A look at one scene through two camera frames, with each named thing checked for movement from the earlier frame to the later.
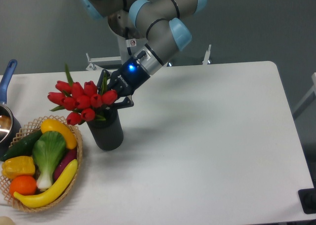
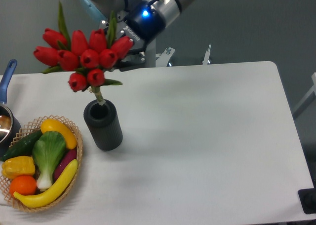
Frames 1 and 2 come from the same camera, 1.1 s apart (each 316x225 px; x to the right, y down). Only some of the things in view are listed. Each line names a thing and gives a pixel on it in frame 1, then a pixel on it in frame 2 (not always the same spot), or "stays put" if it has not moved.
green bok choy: [48, 150] stays put
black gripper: [131, 75] → [142, 24]
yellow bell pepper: [18, 166] stays put
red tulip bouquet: [86, 101] → [90, 56]
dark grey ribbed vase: [107, 133] stays put
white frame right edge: [310, 97] stays put
